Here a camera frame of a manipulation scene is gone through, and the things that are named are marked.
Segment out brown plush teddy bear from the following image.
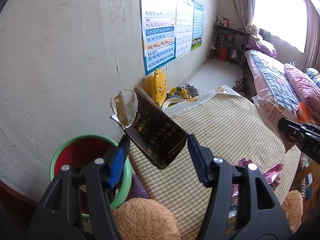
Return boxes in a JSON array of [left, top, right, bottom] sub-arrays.
[[113, 190, 303, 239]]

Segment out pink quilt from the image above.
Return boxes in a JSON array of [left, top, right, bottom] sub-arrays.
[[284, 63, 319, 122]]

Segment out dark metal shelf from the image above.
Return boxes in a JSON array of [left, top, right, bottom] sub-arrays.
[[210, 23, 250, 67]]

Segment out shoes on floor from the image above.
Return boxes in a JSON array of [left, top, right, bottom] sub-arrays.
[[233, 76, 245, 92]]

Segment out white pink paper bag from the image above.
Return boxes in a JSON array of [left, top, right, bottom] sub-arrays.
[[252, 95, 299, 152]]

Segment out red container on floor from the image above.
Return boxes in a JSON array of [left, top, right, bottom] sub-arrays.
[[219, 47, 228, 61]]

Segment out white chart wall poster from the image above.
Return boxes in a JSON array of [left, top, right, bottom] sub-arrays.
[[175, 0, 194, 58]]

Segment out yellow checked tablecloth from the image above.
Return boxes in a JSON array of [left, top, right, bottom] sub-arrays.
[[129, 93, 300, 239]]

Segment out yellow duck potty seat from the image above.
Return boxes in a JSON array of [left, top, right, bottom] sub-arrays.
[[143, 68, 197, 109]]

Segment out orange box on bed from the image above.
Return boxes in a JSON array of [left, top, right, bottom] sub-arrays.
[[296, 102, 315, 125]]

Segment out blue pinyin wall poster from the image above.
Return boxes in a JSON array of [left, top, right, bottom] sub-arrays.
[[140, 0, 176, 75]]

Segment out red green-rimmed trash bin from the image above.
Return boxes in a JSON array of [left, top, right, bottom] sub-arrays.
[[49, 134, 132, 210]]

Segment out wooden chair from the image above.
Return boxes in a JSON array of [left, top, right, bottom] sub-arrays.
[[290, 159, 319, 206]]

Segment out purple pillow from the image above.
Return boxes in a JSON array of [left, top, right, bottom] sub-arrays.
[[247, 37, 277, 58]]

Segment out bed with plaid blanket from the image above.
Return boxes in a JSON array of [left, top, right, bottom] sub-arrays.
[[244, 49, 320, 126]]

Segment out pink foil wrapper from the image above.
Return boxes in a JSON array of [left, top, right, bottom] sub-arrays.
[[229, 157, 284, 205]]

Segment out green number wall poster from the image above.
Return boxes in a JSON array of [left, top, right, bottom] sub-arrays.
[[191, 1, 203, 50]]

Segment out dark brown snack box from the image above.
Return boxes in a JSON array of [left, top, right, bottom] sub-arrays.
[[110, 85, 188, 170]]

